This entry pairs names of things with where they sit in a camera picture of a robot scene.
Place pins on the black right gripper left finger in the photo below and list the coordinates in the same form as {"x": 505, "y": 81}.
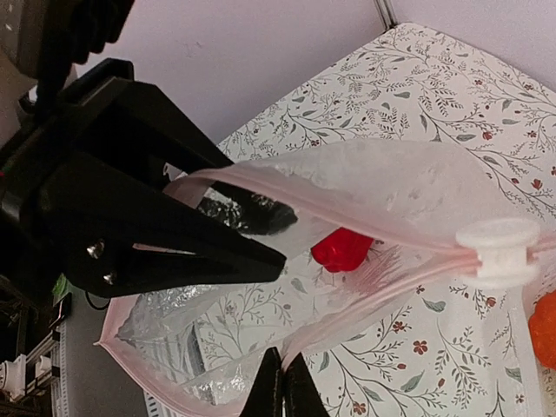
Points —
{"x": 265, "y": 396}

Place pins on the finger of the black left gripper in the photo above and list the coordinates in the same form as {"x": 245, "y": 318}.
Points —
{"x": 116, "y": 236}
{"x": 164, "y": 131}

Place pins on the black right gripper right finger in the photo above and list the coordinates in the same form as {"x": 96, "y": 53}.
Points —
{"x": 301, "y": 397}

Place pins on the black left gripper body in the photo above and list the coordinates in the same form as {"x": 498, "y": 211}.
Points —
{"x": 84, "y": 123}

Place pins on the red toy pepper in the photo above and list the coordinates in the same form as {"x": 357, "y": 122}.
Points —
{"x": 342, "y": 251}

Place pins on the clear zip top bag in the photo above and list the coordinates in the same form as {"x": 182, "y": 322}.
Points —
{"x": 433, "y": 323}

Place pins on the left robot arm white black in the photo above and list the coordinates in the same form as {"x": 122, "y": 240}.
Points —
{"x": 41, "y": 41}

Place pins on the floral table cloth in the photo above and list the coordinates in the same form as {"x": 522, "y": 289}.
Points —
{"x": 411, "y": 84}

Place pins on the orange toy fruit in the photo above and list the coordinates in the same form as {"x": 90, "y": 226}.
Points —
{"x": 542, "y": 328}

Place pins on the front aluminium rail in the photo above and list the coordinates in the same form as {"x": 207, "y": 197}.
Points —
{"x": 32, "y": 371}

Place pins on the left aluminium frame post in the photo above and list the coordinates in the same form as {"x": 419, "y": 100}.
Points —
{"x": 386, "y": 12}

